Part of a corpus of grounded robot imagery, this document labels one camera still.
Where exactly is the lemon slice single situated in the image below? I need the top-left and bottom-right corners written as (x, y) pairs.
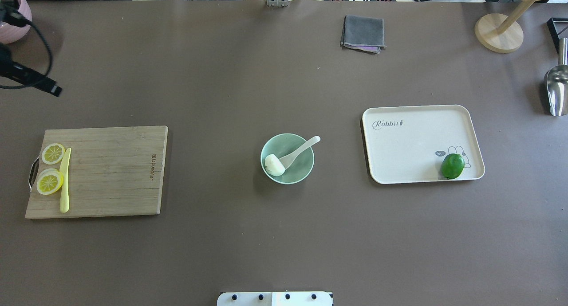
top-left (40, 143), bottom-right (66, 165)

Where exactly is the green lime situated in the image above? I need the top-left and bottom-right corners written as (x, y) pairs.
top-left (441, 153), bottom-right (465, 180)

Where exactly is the wooden cutting board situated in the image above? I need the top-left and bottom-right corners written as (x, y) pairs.
top-left (26, 126), bottom-right (168, 219)

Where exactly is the metal ice scoop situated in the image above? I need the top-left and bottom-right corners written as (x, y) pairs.
top-left (545, 37), bottom-right (568, 117)

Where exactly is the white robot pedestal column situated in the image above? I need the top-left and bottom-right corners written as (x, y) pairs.
top-left (217, 290), bottom-right (334, 306)

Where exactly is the light green bowl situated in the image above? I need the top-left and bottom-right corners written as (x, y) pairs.
top-left (260, 133), bottom-right (315, 184)

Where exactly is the grey folded cloth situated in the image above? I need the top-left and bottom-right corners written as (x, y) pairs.
top-left (339, 15), bottom-right (386, 54)

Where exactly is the yellow plastic knife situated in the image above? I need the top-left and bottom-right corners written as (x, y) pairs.
top-left (59, 148), bottom-right (72, 213)

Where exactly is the wooden mug tree stand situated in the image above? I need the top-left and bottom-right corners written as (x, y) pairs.
top-left (474, 0), bottom-right (543, 54)

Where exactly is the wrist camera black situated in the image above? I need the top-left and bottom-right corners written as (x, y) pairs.
top-left (0, 21), bottom-right (63, 97)

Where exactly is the pink bowl with ice cubes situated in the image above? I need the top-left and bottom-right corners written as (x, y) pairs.
top-left (0, 0), bottom-right (32, 44)

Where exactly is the white spoon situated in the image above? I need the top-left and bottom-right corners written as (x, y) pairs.
top-left (279, 136), bottom-right (321, 170)

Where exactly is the lemon slice stack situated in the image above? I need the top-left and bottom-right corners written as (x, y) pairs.
top-left (36, 169), bottom-right (64, 195)

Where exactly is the cream rabbit tray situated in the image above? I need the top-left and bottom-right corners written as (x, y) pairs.
top-left (362, 105), bottom-right (485, 184)

